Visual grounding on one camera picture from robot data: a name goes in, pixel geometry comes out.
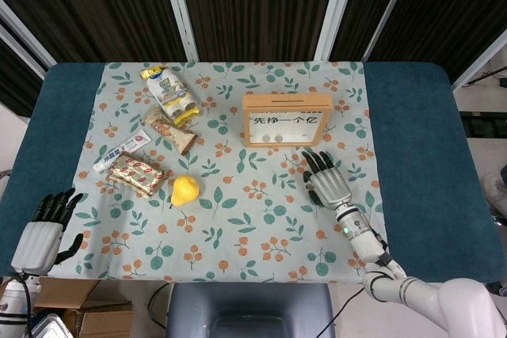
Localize yellow toy pear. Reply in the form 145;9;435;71
170;174;200;210

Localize brown cardboard box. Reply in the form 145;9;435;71
33;276;134;338

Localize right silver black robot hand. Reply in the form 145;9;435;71
301;150;353;210

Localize metal tray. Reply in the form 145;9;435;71
29;313;74;338

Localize wooden frame money box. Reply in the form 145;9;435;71
242;93;334;149

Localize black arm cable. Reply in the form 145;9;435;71
324;253;397;333

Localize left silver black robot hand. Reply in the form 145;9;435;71
10;188;85;276

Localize teal table cover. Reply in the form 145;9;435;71
0;61;507;286

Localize dark folding screen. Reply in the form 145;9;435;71
0;0;507;117

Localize white toothpaste tube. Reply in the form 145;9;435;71
92;131;151;174

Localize floral orange-berry tablecloth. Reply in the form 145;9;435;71
49;61;391;283

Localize gold foil snack packet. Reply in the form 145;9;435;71
106;151;166;199

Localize brown snack bar wrapper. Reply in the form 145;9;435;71
141;107;198;156

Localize white yellow cookie pack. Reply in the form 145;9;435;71
139;66;201;127

